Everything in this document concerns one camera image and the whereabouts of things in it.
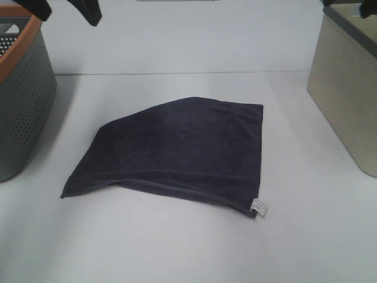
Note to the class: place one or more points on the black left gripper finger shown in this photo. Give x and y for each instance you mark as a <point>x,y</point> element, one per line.
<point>89,9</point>
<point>40,8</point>

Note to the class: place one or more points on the grey perforated basket orange rim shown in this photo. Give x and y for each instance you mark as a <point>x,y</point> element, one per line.
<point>28,88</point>

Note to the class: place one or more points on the dark navy towel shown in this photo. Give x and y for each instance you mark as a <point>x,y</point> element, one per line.
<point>194,148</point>

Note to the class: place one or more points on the beige basket grey rim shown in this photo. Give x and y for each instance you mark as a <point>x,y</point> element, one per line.
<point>342,79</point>

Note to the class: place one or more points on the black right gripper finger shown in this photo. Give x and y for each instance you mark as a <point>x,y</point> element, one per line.
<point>368,8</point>

